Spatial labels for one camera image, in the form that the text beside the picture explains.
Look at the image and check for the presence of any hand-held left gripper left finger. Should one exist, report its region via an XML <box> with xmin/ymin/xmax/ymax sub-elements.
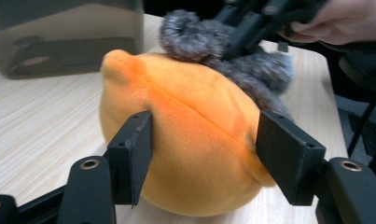
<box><xmin>105</xmin><ymin>110</ymin><xmax>154</xmax><ymax>208</ymax></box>

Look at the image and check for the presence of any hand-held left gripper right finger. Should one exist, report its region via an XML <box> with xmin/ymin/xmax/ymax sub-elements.
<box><xmin>256</xmin><ymin>109</ymin><xmax>327</xmax><ymax>207</ymax></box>

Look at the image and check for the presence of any grey fuzzy cloth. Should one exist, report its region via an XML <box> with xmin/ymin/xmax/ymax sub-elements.
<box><xmin>159</xmin><ymin>8</ymin><xmax>295</xmax><ymax>118</ymax></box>

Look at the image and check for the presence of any orange plush toy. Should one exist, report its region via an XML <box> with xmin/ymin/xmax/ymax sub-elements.
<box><xmin>98</xmin><ymin>49</ymin><xmax>277</xmax><ymax>217</ymax></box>

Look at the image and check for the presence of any brown translucent storage box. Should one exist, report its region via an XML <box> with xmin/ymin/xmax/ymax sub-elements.
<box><xmin>0</xmin><ymin>0</ymin><xmax>146</xmax><ymax>79</ymax></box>

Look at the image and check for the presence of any black stool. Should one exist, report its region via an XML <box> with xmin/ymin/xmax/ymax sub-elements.
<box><xmin>338</xmin><ymin>46</ymin><xmax>376</xmax><ymax>94</ymax></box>

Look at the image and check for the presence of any thin black cable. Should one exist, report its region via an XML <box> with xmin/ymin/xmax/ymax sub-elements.
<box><xmin>347</xmin><ymin>94</ymin><xmax>376</xmax><ymax>157</ymax></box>

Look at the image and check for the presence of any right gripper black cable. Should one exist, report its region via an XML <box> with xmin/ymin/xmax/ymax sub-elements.
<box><xmin>319</xmin><ymin>41</ymin><xmax>376</xmax><ymax>54</ymax></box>

